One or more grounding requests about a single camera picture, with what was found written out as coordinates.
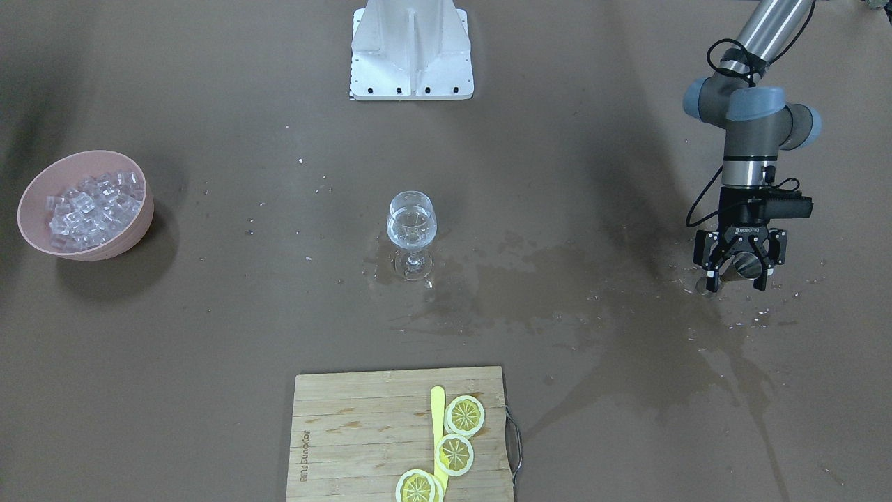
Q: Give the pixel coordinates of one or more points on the steel jigger cup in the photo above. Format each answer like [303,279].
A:
[743,267]

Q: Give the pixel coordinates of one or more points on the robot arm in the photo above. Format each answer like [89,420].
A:
[758,123]

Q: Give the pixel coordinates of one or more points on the yellow plastic knife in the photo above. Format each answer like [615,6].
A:
[437,403]

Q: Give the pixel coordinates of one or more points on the lemon slice middle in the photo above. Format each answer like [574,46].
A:
[454,455]

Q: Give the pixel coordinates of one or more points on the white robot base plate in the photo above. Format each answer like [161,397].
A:
[410,50]

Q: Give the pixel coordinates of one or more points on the pink bowl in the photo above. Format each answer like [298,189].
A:
[32,218]

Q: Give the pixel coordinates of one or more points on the clear wine glass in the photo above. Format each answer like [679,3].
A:
[412,226]

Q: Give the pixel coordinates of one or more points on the wooden cutting board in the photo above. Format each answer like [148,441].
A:
[355,433]

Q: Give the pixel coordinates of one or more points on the clear ice cubes pile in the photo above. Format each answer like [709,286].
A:
[93,212]

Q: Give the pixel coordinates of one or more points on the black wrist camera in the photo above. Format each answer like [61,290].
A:
[773,207]

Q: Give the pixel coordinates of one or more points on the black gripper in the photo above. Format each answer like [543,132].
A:
[740,233]

